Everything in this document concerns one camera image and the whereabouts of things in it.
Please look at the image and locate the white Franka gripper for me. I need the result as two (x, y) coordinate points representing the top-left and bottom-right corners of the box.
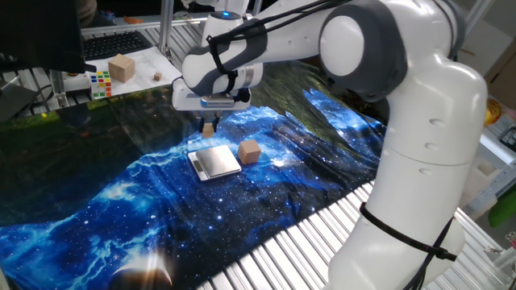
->
(172, 76), (253, 134)

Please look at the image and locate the person's sleeved forearm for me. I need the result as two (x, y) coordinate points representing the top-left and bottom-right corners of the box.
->
(76, 0), (100, 28)

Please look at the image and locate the silver digital kitchen scale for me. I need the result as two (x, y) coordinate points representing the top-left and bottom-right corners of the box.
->
(187, 144), (243, 182)

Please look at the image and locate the medium wooden cube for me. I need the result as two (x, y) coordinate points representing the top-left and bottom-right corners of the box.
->
(237, 139), (262, 165)

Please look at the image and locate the white paper sheet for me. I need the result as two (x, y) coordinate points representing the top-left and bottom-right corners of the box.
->
(86, 46), (182, 97)

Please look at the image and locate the galaxy print cloth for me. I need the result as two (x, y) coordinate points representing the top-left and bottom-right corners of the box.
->
(0, 60), (388, 290)

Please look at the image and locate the large wooden cube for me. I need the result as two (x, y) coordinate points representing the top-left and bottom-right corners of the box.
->
(107, 53), (136, 84)

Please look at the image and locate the Rubik's cube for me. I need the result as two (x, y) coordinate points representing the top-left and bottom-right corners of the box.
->
(89, 71), (113, 100)

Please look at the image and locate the black computer keyboard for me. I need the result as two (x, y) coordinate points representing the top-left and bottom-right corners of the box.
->
(83, 31), (154, 61)

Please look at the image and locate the black computer monitor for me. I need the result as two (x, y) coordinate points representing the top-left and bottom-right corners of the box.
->
(0, 0), (98, 74)

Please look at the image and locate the aluminium frame post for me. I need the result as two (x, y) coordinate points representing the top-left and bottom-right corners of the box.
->
(158, 0), (175, 56)

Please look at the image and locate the black cable strap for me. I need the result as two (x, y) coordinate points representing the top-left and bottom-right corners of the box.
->
(359, 201), (459, 262)

